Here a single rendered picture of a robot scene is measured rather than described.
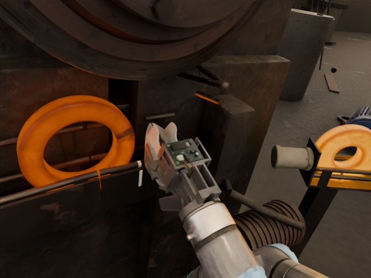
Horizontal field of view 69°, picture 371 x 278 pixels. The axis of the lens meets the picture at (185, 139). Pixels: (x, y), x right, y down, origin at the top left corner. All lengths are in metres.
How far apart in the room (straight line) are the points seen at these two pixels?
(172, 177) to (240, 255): 0.15
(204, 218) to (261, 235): 0.32
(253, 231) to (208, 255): 0.31
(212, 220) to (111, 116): 0.23
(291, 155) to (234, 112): 0.21
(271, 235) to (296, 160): 0.19
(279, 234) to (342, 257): 0.85
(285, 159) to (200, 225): 0.37
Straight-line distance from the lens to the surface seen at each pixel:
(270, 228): 0.74
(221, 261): 0.40
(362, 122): 2.39
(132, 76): 0.43
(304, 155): 0.73
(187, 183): 0.43
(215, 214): 0.41
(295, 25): 3.05
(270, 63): 0.76
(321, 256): 1.52
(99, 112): 0.45
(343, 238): 1.68
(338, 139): 0.73
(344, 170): 0.77
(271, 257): 0.55
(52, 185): 0.49
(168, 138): 0.53
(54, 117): 0.44
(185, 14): 0.34
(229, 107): 0.59
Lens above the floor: 1.03
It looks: 31 degrees down
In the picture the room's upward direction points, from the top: 10 degrees clockwise
